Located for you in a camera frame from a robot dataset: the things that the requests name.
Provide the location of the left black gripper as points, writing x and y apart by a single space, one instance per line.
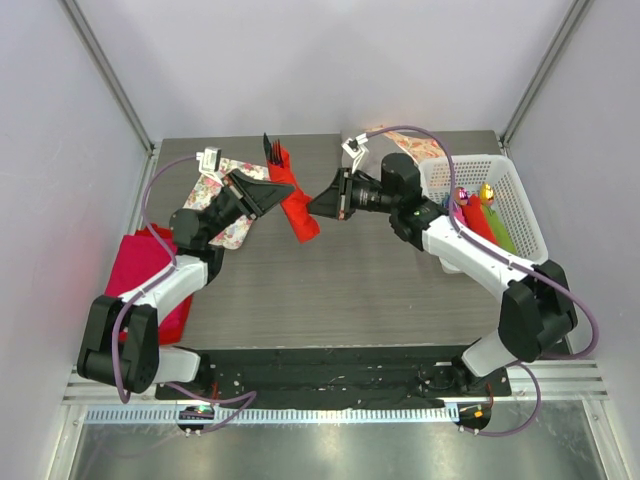
254 195

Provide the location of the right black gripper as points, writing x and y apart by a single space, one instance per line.
336 201

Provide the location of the red paper napkin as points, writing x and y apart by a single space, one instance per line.
304 226

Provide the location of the floral rectangular tray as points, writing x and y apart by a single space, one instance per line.
208 190

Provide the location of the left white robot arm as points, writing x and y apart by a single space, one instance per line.
120 346

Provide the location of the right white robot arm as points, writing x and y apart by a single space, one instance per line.
536 311

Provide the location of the pink napkin roll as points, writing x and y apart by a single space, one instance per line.
457 212

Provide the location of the grey cloth bag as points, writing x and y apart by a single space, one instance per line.
378 147

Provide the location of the orange floral cloth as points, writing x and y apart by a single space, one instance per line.
418 147

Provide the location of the magenta folded cloth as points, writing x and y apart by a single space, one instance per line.
128 271

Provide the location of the white perforated plastic basket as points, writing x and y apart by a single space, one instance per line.
511 203

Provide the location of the gold iridescent spoon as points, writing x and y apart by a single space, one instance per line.
487 195

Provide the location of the red folded cloth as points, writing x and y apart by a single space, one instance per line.
172 327

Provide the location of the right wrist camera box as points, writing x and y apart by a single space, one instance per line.
355 152

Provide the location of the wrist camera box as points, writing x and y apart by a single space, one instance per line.
355 152
209 161

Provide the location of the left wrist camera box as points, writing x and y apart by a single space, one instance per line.
209 161

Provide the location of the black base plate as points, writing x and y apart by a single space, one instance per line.
386 378

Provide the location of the white slotted cable duct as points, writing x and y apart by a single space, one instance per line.
203 415

